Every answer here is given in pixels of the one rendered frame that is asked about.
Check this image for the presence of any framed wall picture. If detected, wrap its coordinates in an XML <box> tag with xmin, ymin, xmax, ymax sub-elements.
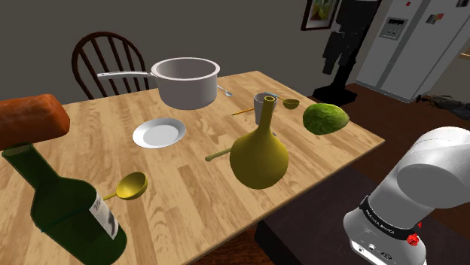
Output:
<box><xmin>301</xmin><ymin>0</ymin><xmax>343</xmax><ymax>32</ymax></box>

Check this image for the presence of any small olive yellow ladle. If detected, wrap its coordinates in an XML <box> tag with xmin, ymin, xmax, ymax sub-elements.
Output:
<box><xmin>274</xmin><ymin>95</ymin><xmax>301</xmax><ymax>110</ymax></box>

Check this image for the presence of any grey saucepan with handle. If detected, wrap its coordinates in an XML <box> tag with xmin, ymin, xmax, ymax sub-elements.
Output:
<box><xmin>96</xmin><ymin>56</ymin><xmax>221</xmax><ymax>111</ymax></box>

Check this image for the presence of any white plate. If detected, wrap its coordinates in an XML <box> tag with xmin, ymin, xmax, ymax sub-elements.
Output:
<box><xmin>132</xmin><ymin>117</ymin><xmax>187</xmax><ymax>150</ymax></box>

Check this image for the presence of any dark green wine bottle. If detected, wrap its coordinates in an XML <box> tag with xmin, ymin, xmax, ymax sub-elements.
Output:
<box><xmin>2</xmin><ymin>142</ymin><xmax>128</xmax><ymax>265</ymax></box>

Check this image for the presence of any green avocado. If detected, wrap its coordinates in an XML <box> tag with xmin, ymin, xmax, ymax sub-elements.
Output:
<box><xmin>302</xmin><ymin>102</ymin><xmax>350</xmax><ymax>136</ymax></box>

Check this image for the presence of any olive yellow long-necked vase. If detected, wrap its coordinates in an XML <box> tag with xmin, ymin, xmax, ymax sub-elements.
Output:
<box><xmin>229</xmin><ymin>95</ymin><xmax>290</xmax><ymax>190</ymax></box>

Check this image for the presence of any dark robot stand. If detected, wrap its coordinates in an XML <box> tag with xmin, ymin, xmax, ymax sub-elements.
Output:
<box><xmin>254</xmin><ymin>166</ymin><xmax>470</xmax><ymax>265</ymax></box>

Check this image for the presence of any light wooden table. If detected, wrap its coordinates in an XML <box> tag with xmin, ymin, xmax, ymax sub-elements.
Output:
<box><xmin>0</xmin><ymin>70</ymin><xmax>386</xmax><ymax>265</ymax></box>

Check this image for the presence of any grey refrigerator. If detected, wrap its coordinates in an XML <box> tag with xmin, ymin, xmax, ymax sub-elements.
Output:
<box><xmin>355</xmin><ymin>0</ymin><xmax>470</xmax><ymax>104</ymax></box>

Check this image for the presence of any grey cup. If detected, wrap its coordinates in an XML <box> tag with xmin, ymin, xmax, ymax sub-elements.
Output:
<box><xmin>253</xmin><ymin>92</ymin><xmax>278</xmax><ymax>126</ymax></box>

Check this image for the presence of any brown bread loaf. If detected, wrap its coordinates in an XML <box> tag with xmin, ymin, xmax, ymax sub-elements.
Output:
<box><xmin>0</xmin><ymin>93</ymin><xmax>71</xmax><ymax>151</ymax></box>

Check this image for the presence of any dark bundle on floor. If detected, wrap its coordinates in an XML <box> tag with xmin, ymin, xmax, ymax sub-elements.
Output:
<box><xmin>416</xmin><ymin>94</ymin><xmax>470</xmax><ymax>120</ymax></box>

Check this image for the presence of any large yellow ladle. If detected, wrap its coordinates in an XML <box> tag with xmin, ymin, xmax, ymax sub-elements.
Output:
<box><xmin>102</xmin><ymin>171</ymin><xmax>149</xmax><ymax>201</ymax></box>

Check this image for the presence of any black coat stand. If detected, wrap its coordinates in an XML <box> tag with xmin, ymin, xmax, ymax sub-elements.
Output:
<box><xmin>312</xmin><ymin>0</ymin><xmax>381</xmax><ymax>108</ymax></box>

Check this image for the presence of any dark wooden chair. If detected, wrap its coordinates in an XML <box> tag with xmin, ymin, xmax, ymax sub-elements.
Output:
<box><xmin>71</xmin><ymin>31</ymin><xmax>151</xmax><ymax>101</ymax></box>

